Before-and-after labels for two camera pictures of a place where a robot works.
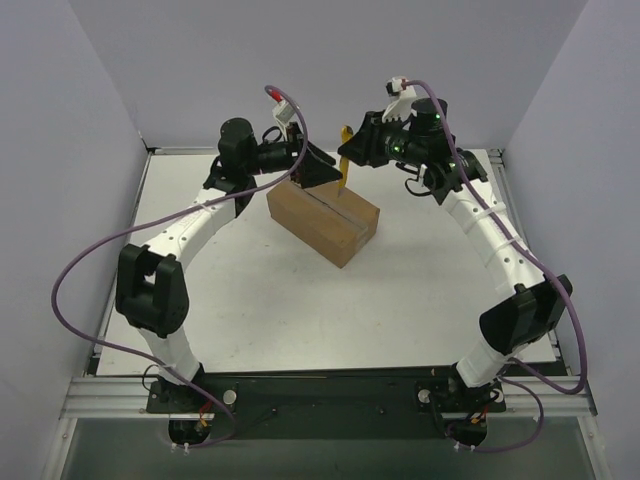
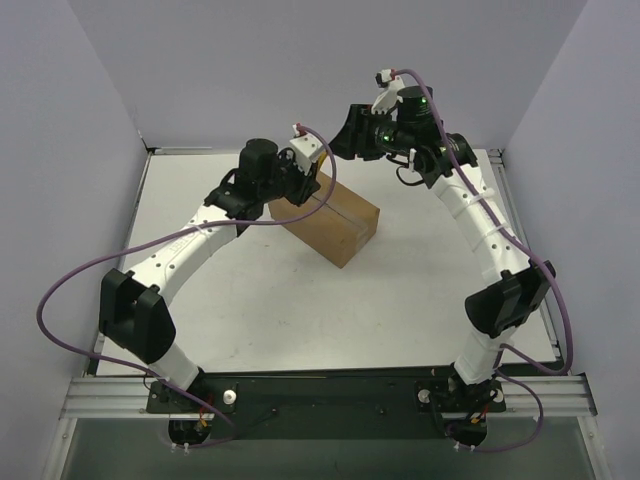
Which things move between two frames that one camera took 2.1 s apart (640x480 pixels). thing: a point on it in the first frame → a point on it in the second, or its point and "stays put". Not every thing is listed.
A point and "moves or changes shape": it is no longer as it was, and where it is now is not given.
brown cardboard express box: [335, 226] stays put
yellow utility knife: [346, 134] moves or changes shape
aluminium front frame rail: [128, 397] stays put
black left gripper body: [301, 153] → [304, 185]
